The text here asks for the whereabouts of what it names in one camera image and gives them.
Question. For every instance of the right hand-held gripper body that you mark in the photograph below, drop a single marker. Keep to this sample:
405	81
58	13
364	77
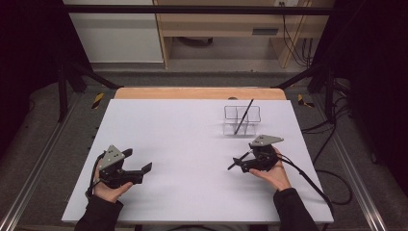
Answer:
263	159

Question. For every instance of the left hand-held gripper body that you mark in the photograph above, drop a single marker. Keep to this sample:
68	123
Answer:
117	178

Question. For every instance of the clear acrylic organiser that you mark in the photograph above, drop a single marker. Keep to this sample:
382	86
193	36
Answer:
248	126

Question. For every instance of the black pen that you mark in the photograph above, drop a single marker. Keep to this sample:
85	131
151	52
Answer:
243	117

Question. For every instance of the person's left hand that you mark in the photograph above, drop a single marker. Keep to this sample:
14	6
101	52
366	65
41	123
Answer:
110	194

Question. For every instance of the person's right hand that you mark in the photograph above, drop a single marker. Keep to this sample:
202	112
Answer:
279	176

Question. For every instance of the black metal stand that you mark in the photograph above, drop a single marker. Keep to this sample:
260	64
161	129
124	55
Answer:
62	93
328	93

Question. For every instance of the white cabinet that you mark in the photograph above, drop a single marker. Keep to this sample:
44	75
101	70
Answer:
118	35

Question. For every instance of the grey label on desk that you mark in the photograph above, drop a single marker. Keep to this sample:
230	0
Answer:
265	31

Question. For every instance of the dark curtain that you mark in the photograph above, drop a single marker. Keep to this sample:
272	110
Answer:
29	64
375	80

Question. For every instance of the light wooden desk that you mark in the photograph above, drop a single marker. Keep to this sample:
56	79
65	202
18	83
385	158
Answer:
224	24

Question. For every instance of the aluminium rail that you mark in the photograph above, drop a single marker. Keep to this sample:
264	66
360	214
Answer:
359	189
35	179

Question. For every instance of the black horizontal frame bar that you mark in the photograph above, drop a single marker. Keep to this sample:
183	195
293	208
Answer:
192	9

